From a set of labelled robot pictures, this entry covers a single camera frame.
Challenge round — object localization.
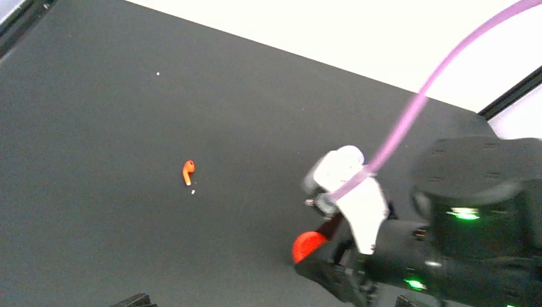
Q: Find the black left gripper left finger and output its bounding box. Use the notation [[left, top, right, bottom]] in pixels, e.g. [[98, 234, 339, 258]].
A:
[[110, 293, 157, 307]]

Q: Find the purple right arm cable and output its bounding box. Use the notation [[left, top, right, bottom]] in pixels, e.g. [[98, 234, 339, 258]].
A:
[[328, 0, 542, 203]]

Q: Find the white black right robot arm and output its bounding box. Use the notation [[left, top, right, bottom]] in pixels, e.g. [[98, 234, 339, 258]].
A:
[[292, 136, 541, 306]]

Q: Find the orange earbud upper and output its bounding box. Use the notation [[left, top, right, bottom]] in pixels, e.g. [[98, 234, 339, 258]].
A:
[[182, 160, 195, 186]]

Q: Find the orange round case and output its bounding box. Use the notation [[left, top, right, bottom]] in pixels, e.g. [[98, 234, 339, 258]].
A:
[[291, 231, 329, 264]]

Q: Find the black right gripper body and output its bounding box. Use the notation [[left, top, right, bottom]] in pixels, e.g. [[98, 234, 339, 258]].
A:
[[294, 214, 424, 306]]

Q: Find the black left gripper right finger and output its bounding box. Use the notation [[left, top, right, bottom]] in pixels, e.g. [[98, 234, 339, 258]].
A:
[[396, 295, 428, 307]]

